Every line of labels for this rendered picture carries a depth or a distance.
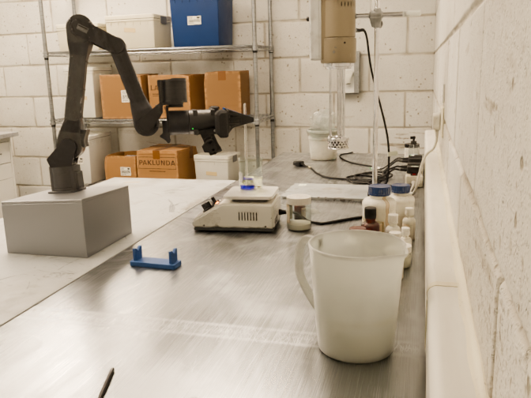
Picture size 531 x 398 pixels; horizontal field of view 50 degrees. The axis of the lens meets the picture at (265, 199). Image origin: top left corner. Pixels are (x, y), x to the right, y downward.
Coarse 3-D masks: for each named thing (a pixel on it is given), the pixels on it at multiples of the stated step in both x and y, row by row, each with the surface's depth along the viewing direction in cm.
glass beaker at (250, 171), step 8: (240, 160) 139; (248, 160) 138; (256, 160) 138; (240, 168) 140; (248, 168) 139; (256, 168) 139; (240, 176) 140; (248, 176) 139; (256, 176) 139; (240, 184) 141; (248, 184) 139; (256, 184) 140
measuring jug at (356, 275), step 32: (320, 256) 73; (352, 256) 83; (384, 256) 71; (320, 288) 75; (352, 288) 72; (384, 288) 72; (320, 320) 77; (352, 320) 73; (384, 320) 74; (352, 352) 75; (384, 352) 76
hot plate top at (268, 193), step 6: (234, 186) 147; (264, 186) 146; (270, 186) 146; (276, 186) 146; (228, 192) 140; (234, 192) 140; (240, 192) 140; (246, 192) 140; (252, 192) 140; (258, 192) 140; (264, 192) 139; (270, 192) 139; (276, 192) 141; (228, 198) 136; (234, 198) 136; (240, 198) 136; (246, 198) 136; (252, 198) 136; (258, 198) 135; (264, 198) 135; (270, 198) 135
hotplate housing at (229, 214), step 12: (228, 204) 137; (240, 204) 136; (252, 204) 136; (264, 204) 135; (276, 204) 138; (204, 216) 138; (216, 216) 137; (228, 216) 137; (240, 216) 136; (252, 216) 136; (264, 216) 135; (276, 216) 139; (204, 228) 139; (216, 228) 138; (228, 228) 138; (240, 228) 137; (252, 228) 137; (264, 228) 137
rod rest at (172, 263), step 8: (176, 248) 115; (136, 256) 115; (168, 256) 113; (176, 256) 115; (136, 264) 115; (144, 264) 114; (152, 264) 114; (160, 264) 113; (168, 264) 113; (176, 264) 113
